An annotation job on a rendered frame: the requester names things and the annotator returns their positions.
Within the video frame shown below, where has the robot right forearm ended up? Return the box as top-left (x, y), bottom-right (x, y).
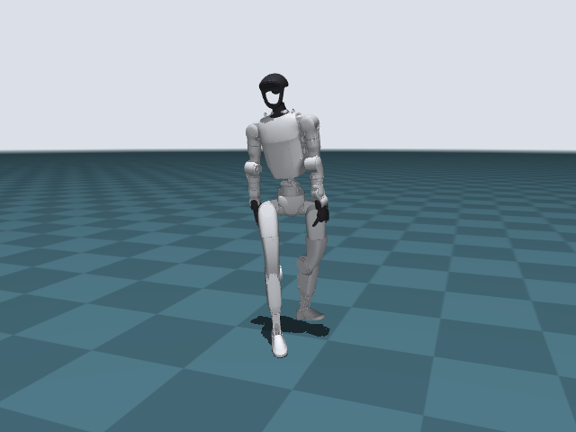
top-left (244, 167), bottom-right (262, 206)

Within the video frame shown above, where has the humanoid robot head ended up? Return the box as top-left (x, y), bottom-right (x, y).
top-left (259, 74), bottom-right (289, 118)

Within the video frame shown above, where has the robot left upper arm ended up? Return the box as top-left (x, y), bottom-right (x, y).
top-left (296, 114), bottom-right (320, 171)

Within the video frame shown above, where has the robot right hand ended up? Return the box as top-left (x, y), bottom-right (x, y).
top-left (250, 200), bottom-right (261, 227)

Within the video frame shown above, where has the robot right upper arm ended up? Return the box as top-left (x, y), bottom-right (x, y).
top-left (245, 121), bottom-right (262, 176)

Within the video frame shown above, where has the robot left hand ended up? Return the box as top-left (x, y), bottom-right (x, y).
top-left (312, 200), bottom-right (329, 227)

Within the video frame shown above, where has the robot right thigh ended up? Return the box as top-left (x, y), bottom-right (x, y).
top-left (257, 199), bottom-right (283, 282)

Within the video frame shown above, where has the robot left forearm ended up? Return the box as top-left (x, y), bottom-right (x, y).
top-left (310, 157), bottom-right (329, 208)

